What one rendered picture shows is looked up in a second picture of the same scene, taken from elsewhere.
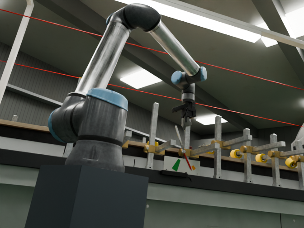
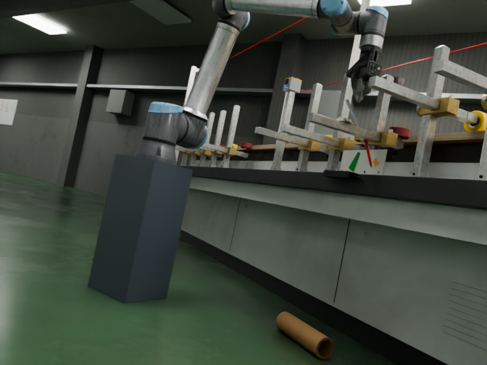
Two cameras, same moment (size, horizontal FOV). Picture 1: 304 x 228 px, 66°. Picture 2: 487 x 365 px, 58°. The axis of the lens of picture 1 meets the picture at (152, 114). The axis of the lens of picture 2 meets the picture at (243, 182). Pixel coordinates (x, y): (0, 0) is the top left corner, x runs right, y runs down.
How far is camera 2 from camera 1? 2.04 m
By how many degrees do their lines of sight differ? 79
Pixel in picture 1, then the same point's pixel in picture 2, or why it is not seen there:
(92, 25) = not seen: outside the picture
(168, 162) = (346, 158)
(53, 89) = not seen: outside the picture
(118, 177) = (133, 160)
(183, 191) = (363, 203)
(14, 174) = (251, 190)
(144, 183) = (150, 164)
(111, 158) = (140, 149)
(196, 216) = (433, 259)
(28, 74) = not seen: outside the picture
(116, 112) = (150, 117)
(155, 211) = (375, 242)
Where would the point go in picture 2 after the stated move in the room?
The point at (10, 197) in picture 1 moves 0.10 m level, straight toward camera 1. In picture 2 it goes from (272, 216) to (260, 214)
